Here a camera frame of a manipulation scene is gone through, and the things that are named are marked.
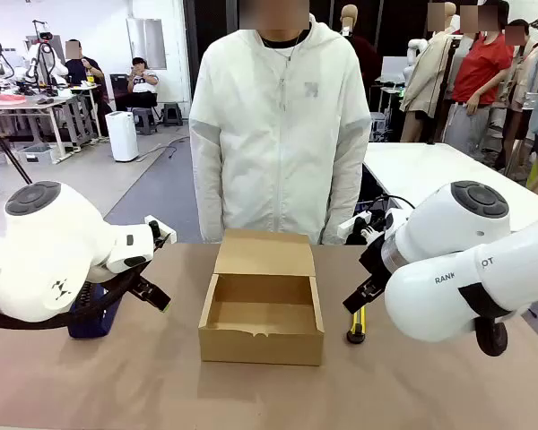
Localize navy zippered pencil case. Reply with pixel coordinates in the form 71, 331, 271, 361
66, 280, 123, 340

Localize black tripod leg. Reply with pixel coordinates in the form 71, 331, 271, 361
0, 111, 33, 185

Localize person in white jacket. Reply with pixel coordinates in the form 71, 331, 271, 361
188, 12, 372, 245

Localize white dehumidifier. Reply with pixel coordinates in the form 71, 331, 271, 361
105, 111, 140, 163

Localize yellow black utility knife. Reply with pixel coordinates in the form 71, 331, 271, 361
345, 305, 369, 345

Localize man in dark shirt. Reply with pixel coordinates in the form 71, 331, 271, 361
65, 39, 107, 135

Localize brown-headed mannequin in dark clothes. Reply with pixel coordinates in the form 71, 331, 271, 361
340, 4, 382, 113

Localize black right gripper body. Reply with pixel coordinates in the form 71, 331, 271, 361
360, 236, 392, 288

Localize mannequin in beige coat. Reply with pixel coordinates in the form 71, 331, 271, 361
398, 2, 461, 143

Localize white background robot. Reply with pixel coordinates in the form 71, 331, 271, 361
24, 20, 68, 93

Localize grey storage bin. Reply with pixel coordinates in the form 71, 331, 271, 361
16, 145, 56, 165

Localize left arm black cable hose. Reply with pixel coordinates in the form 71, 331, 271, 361
0, 262, 152, 331

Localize white-sleeved right forearm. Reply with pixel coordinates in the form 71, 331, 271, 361
190, 147, 228, 245

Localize white-sleeved left forearm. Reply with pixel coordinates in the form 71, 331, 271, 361
325, 147, 371, 245

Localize metal wall panel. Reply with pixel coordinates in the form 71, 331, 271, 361
126, 17, 168, 71

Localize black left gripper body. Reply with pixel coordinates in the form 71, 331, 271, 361
126, 267, 150, 295

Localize grey workbench table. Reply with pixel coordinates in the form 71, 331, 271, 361
0, 93, 73, 165

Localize brown cardboard box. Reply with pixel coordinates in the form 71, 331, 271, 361
197, 228, 326, 367

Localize seated person in white shirt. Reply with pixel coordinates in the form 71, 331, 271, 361
126, 56, 161, 108

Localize dark-haired mannequin in beige clothes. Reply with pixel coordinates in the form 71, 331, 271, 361
497, 18, 538, 174

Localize grey plastic stool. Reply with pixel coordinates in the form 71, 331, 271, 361
161, 102, 184, 128
133, 107, 159, 136

